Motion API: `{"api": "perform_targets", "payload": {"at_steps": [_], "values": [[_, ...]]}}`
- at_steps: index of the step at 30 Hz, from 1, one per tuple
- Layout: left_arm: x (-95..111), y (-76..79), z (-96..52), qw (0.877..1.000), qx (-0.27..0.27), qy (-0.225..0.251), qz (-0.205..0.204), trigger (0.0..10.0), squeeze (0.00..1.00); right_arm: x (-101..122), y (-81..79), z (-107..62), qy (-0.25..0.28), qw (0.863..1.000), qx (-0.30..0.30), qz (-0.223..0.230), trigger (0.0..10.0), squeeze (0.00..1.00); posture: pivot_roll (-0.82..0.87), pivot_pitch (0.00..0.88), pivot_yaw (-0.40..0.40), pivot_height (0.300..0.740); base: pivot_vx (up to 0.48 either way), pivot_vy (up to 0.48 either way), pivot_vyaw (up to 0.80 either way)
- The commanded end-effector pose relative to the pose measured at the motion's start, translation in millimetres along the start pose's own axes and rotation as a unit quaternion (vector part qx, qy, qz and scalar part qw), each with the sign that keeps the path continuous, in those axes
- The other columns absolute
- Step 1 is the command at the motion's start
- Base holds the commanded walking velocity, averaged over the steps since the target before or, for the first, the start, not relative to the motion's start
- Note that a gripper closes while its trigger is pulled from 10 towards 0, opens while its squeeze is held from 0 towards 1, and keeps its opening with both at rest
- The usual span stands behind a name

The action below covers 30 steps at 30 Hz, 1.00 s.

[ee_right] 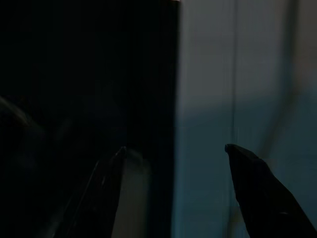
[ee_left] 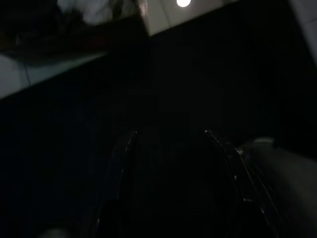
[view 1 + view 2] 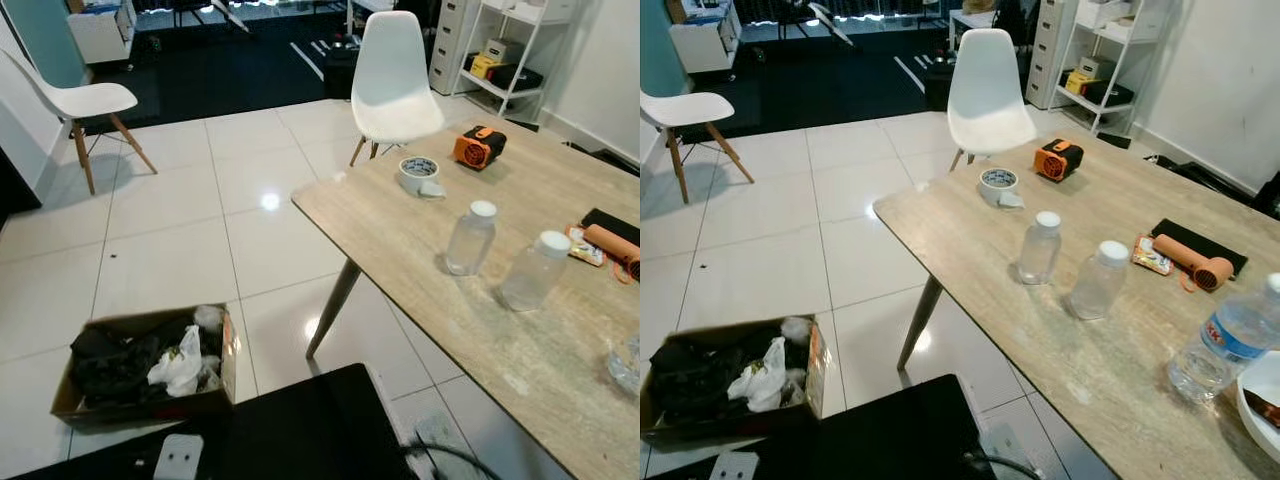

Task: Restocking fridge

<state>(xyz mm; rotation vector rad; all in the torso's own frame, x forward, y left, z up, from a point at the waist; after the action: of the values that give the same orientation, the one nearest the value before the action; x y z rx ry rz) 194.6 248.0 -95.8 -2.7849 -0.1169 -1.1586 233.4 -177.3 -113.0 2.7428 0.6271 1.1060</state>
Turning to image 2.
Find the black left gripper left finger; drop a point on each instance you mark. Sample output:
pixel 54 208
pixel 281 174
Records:
pixel 111 188

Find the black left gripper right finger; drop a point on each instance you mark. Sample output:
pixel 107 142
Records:
pixel 242 193

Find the grey robot leg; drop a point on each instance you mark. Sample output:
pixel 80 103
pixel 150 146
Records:
pixel 292 186

